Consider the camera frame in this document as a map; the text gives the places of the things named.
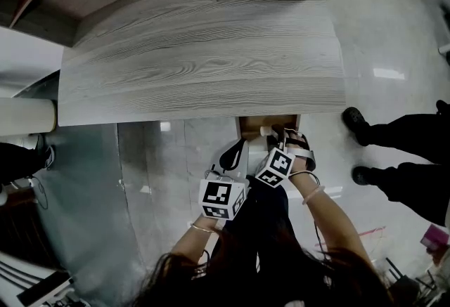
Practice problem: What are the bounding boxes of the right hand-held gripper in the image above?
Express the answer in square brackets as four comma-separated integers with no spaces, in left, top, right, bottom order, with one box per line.
[255,124,317,189]

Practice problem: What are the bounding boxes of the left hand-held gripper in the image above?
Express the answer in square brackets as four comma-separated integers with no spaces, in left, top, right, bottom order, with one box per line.
[198,138,251,221]

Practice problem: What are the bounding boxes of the brown wooden drawer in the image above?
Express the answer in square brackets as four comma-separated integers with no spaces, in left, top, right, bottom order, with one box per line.
[235,114,302,154]

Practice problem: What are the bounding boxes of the person's right forearm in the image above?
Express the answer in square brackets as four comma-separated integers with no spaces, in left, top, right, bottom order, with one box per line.
[288,164,375,268]

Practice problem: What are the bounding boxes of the person's left forearm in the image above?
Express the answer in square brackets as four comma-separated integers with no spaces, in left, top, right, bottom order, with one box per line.
[168,216,226,264]

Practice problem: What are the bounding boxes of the person's dark trousers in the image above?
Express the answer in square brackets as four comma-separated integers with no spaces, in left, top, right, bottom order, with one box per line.
[210,175,293,264]

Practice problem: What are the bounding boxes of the grey wooden desk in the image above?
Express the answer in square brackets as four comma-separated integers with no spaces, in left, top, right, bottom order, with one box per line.
[57,0,347,127]

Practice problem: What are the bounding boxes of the pink box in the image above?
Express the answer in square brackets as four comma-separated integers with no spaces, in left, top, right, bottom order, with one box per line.
[420,223,450,251]

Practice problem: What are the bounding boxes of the pink bracelet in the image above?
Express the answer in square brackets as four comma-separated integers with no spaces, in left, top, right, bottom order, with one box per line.
[301,185,326,206]

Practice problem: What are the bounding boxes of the gold bracelet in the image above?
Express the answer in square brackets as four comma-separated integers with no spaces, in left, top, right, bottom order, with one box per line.
[189,223,219,233]

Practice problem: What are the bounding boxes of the red floor cable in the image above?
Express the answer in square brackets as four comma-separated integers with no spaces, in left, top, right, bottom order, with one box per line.
[358,226,387,237]

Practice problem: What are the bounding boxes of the white cylindrical pedestal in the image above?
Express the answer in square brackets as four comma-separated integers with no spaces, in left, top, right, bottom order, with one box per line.
[0,97,58,136]

